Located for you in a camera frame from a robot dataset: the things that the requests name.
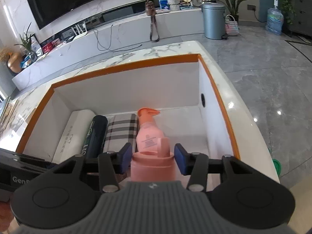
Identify dark blue spray can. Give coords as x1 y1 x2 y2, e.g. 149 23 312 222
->
81 115 108 159

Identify pink flip-cap bottle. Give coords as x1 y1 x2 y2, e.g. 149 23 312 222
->
131 137 176 182

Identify plaid grey pouch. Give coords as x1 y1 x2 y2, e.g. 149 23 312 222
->
103 113 139 153

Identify white cylindrical roll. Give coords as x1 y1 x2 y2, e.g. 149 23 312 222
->
52 109 95 164

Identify pink pump bottle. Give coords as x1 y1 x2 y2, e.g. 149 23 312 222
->
136 107 164 152

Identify orange cardboard storage box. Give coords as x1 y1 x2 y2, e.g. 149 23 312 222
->
16 54 241 161

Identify bronze vase with dried flowers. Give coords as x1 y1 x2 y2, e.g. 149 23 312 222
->
0 47 23 74

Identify red gift boxes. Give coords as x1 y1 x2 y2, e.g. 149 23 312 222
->
42 38 61 54

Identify green plant in glass vase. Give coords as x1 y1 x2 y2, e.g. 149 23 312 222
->
15 23 38 62

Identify white wifi router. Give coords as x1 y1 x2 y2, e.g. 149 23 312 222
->
71 21 88 40

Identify woven pastel basket bag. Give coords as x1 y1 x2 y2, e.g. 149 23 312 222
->
225 15 239 36

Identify grey metal trash bin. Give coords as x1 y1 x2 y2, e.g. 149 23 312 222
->
201 2 226 40

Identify blue water jug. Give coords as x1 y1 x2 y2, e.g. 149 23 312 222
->
265 0 284 35

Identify dark cabinet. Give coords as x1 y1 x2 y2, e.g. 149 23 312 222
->
289 0 311 36

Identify black power cable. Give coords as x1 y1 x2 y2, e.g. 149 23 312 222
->
93 23 143 53

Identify brown camera bag with strap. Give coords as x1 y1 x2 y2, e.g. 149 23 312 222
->
145 1 160 42

